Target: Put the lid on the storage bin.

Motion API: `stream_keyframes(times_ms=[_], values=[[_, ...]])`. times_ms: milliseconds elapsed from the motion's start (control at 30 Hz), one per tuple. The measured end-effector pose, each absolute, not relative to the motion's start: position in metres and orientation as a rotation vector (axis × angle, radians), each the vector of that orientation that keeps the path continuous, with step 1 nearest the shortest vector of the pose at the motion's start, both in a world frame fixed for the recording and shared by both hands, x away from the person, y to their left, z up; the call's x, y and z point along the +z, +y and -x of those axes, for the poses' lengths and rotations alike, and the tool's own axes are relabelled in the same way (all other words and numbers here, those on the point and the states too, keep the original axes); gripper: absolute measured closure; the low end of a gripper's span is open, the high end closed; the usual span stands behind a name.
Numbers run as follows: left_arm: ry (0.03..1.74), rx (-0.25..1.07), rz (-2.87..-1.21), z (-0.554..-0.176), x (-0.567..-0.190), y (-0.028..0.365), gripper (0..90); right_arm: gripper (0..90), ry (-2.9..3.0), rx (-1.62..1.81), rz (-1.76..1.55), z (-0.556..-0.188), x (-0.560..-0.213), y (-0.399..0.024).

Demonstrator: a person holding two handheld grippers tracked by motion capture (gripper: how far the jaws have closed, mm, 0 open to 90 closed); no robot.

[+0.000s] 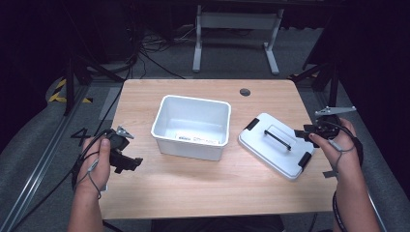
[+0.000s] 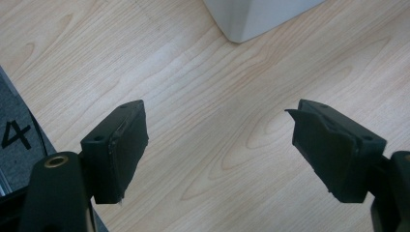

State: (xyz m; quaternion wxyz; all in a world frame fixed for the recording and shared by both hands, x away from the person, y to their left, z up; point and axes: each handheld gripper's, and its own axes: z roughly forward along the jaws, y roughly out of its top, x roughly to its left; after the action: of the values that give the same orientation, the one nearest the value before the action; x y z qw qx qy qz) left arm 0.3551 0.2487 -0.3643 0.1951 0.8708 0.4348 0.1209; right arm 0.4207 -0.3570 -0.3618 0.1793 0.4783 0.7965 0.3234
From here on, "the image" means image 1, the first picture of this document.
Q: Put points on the grey round table grommet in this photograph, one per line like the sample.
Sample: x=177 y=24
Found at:
x=245 y=92

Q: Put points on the white plastic storage box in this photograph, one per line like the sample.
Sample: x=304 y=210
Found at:
x=193 y=109

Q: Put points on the black tripod stand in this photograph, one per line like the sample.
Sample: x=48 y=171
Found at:
x=74 y=74
x=325 y=77

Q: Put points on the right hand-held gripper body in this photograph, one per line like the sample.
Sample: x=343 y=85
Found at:
x=328 y=125

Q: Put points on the white metal desk frame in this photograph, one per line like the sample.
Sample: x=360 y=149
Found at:
x=237 y=21

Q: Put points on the yellow black floor tape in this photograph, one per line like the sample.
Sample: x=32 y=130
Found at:
x=58 y=95

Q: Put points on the person's right hand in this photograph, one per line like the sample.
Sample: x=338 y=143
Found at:
x=341 y=154

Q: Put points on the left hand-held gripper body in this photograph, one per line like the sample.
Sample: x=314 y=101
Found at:
x=116 y=141

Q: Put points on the aluminium floor rail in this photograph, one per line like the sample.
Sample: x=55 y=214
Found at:
x=42 y=154

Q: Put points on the person's left hand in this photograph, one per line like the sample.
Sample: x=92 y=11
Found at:
x=96 y=164

